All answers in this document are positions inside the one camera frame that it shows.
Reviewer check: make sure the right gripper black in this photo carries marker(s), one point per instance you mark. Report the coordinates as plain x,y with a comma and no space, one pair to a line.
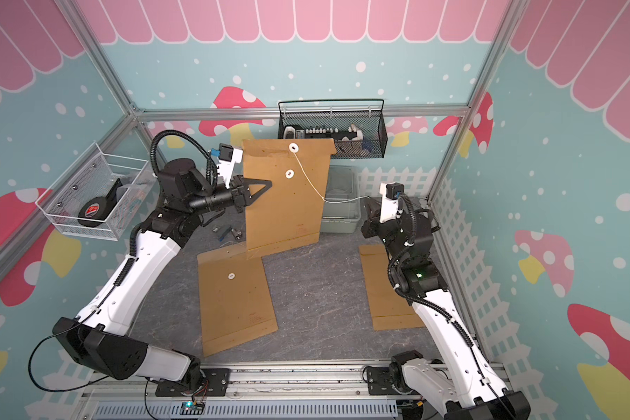
369,230

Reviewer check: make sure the clear plastic storage box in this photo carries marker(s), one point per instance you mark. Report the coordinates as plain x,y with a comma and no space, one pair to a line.
341,213

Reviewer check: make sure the small metal parts cluster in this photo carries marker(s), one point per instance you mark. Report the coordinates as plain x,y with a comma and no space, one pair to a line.
228,233

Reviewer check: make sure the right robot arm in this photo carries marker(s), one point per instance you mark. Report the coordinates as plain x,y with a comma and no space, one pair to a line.
470,388

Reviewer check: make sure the white wire mesh basket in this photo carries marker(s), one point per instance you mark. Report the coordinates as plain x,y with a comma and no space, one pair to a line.
98,195

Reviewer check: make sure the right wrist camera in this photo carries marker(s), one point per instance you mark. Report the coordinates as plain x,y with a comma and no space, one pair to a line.
390,194

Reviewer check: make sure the brown file bag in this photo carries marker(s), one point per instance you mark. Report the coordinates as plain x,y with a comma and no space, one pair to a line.
235,300
388,310
289,215

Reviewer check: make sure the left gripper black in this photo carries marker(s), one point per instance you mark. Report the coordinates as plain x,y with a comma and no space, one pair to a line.
239,187

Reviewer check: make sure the black power strip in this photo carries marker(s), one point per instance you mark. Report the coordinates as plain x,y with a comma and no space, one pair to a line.
348,144

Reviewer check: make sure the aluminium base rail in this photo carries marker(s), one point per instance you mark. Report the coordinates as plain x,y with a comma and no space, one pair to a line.
272,390

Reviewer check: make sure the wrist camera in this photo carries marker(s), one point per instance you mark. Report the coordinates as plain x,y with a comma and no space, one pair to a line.
228,157
390,194

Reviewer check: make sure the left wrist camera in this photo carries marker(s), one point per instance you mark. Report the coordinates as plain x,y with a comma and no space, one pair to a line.
228,157

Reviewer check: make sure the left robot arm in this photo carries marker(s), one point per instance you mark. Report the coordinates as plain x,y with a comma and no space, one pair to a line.
97,337

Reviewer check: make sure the black wire mesh basket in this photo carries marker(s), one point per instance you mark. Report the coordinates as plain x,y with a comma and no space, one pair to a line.
365,115

